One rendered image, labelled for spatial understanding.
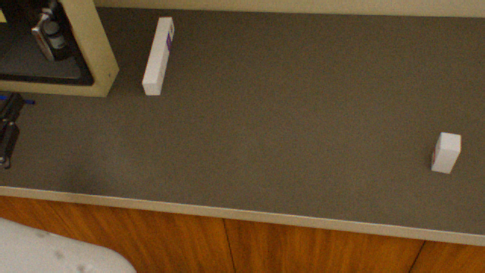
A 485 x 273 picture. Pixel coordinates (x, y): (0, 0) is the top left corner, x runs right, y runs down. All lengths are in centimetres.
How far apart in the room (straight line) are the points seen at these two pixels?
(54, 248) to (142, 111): 73
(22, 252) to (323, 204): 64
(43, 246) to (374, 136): 79
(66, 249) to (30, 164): 70
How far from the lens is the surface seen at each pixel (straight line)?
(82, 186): 110
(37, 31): 109
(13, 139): 97
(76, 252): 52
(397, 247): 112
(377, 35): 137
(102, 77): 124
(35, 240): 51
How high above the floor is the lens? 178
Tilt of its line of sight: 51 degrees down
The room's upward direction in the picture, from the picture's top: 7 degrees counter-clockwise
